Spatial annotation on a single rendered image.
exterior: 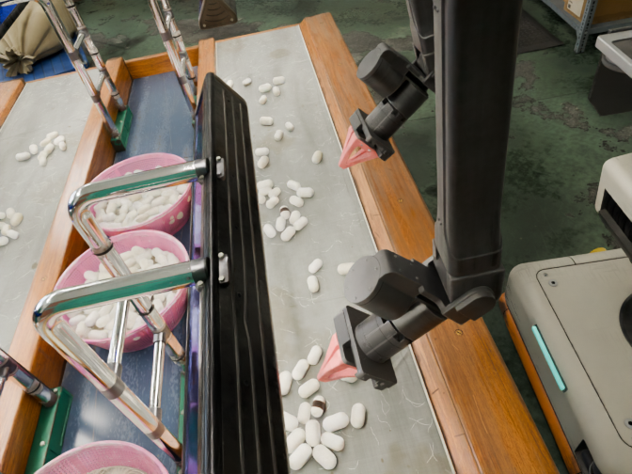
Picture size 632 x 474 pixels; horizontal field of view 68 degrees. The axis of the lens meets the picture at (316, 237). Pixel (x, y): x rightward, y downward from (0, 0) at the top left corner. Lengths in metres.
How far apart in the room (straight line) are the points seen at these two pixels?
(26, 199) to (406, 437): 1.06
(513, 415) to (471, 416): 0.05
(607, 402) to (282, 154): 0.95
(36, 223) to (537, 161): 1.95
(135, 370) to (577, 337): 1.06
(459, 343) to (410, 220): 0.27
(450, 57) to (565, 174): 1.94
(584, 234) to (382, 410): 1.46
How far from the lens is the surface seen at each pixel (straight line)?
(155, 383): 0.71
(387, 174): 1.02
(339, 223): 0.96
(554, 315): 1.42
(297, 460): 0.70
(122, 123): 1.56
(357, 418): 0.71
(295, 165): 1.12
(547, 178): 2.26
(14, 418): 0.91
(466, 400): 0.72
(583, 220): 2.10
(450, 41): 0.37
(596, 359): 1.38
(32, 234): 1.25
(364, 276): 0.52
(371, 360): 0.60
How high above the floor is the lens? 1.41
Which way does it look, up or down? 46 degrees down
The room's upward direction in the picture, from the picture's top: 12 degrees counter-clockwise
